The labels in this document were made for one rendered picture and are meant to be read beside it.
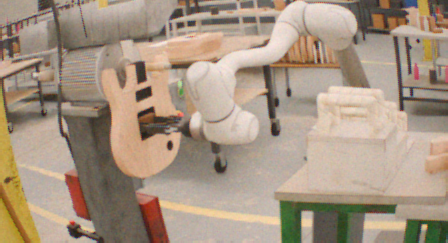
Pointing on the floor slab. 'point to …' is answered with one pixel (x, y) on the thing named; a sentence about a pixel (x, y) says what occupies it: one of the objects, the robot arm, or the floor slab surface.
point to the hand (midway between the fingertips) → (148, 123)
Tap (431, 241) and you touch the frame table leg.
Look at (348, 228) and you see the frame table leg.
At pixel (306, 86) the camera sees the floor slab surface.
